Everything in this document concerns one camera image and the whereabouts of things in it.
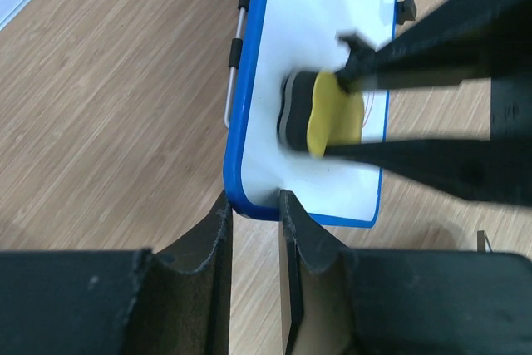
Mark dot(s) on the yellow black whiteboard eraser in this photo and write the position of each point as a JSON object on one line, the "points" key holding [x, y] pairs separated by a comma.
{"points": [[318, 117]]}

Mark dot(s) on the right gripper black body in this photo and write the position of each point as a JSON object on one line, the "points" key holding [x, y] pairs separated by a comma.
{"points": [[510, 107]]}

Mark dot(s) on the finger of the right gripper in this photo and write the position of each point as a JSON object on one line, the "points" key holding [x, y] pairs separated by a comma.
{"points": [[460, 40], [497, 171]]}

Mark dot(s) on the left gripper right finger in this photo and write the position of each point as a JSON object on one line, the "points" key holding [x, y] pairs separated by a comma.
{"points": [[342, 300]]}

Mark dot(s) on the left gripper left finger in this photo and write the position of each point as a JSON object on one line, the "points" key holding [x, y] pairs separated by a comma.
{"points": [[136, 301]]}

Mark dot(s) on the blue whiteboard wire stand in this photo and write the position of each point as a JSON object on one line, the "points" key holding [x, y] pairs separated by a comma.
{"points": [[235, 52]]}

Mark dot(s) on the blue framed whiteboard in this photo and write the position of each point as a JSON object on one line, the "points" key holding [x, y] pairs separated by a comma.
{"points": [[282, 37]]}

